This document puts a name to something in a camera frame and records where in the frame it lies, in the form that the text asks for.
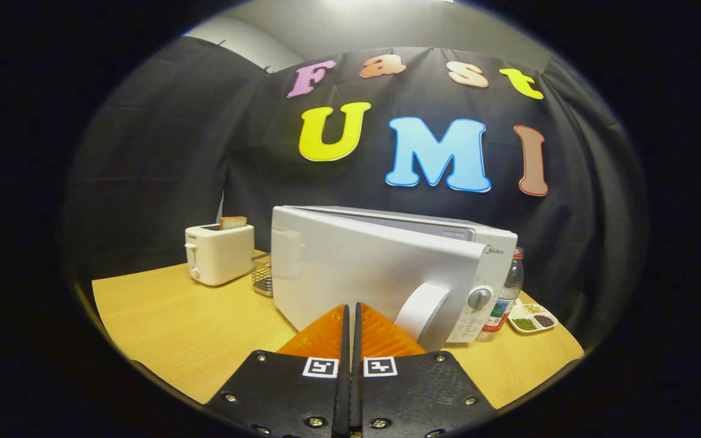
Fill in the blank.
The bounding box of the clear bottle with red label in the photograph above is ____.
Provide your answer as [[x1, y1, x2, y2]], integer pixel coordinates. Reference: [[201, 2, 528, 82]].
[[481, 246, 525, 333]]

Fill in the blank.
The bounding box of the white microwave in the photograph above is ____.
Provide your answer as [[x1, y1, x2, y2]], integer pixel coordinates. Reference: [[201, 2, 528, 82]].
[[270, 205, 518, 353]]

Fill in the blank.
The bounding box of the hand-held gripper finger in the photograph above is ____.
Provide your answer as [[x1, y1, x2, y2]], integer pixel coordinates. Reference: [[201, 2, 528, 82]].
[[204, 303, 351, 438], [350, 302, 498, 438]]

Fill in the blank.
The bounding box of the white toaster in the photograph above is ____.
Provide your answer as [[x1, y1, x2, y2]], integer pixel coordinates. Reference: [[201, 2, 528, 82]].
[[184, 224, 256, 287]]

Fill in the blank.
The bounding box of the white divided dish with beans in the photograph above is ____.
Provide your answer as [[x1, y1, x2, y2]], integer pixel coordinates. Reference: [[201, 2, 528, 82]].
[[507, 302, 559, 334]]

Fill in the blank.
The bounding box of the metal wire basket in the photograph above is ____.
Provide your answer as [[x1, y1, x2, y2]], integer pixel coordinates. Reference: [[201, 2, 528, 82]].
[[251, 252, 273, 297]]

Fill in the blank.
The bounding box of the black backdrop cloth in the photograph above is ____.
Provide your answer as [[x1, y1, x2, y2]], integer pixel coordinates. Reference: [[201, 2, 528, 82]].
[[61, 36, 649, 347]]

